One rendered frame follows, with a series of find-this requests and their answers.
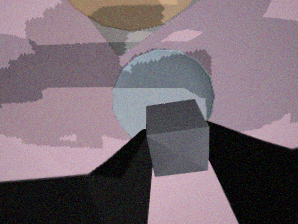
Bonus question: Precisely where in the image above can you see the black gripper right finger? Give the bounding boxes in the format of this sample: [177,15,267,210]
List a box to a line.
[205,120,298,224]

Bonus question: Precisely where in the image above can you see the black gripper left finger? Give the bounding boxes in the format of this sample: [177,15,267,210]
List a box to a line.
[0,129,153,224]

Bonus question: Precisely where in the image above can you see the grey cube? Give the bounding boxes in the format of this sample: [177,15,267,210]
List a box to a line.
[146,99,209,177]

